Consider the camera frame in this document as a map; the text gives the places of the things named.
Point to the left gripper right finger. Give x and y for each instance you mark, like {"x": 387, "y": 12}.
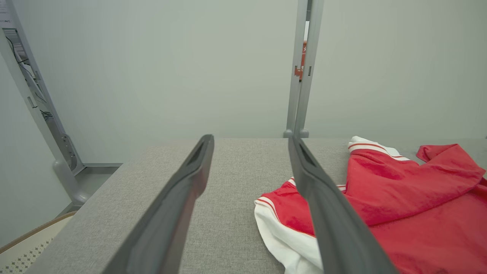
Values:
{"x": 335, "y": 228}

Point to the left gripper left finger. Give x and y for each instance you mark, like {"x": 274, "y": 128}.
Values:
{"x": 167, "y": 220}

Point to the red basketball jersey number 23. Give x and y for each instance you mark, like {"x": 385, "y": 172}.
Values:
{"x": 411, "y": 213}

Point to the cream perforated laundry basket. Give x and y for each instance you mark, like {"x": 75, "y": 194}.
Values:
{"x": 26, "y": 251}

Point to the red sign behind partition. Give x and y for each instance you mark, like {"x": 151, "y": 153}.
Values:
{"x": 303, "y": 57}

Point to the grey floor rail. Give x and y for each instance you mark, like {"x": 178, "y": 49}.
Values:
{"x": 101, "y": 165}

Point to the grey metal frame stand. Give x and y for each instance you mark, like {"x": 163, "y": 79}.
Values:
{"x": 66, "y": 179}

